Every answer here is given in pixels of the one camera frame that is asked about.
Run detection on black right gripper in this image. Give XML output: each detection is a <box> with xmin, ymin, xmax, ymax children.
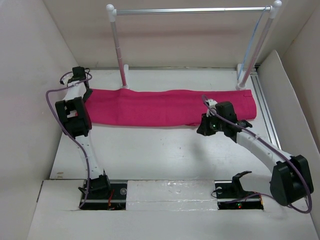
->
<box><xmin>196</xmin><ymin>111</ymin><xmax>225</xmax><ymax>136</ymax></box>

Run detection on pink trousers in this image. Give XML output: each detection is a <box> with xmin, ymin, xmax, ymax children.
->
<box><xmin>85</xmin><ymin>88</ymin><xmax>257</xmax><ymax>127</ymax></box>

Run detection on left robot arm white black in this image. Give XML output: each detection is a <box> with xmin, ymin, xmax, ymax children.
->
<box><xmin>54</xmin><ymin>75</ymin><xmax>112</xmax><ymax>200</ymax></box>

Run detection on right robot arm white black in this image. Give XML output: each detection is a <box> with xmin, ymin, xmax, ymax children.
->
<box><xmin>197</xmin><ymin>113</ymin><xmax>314</xmax><ymax>213</ymax></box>

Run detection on white clothes rack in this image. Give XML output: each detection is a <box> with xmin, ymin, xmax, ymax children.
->
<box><xmin>105</xmin><ymin>0</ymin><xmax>282</xmax><ymax>90</ymax></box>

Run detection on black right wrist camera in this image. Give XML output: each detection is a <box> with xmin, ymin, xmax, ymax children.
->
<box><xmin>215</xmin><ymin>101</ymin><xmax>238</xmax><ymax>123</ymax></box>

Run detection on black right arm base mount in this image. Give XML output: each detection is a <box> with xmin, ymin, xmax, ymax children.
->
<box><xmin>211</xmin><ymin>171</ymin><xmax>264</xmax><ymax>211</ymax></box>

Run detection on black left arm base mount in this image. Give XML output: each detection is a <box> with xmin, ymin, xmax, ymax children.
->
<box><xmin>78</xmin><ymin>181</ymin><xmax>128</xmax><ymax>211</ymax></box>

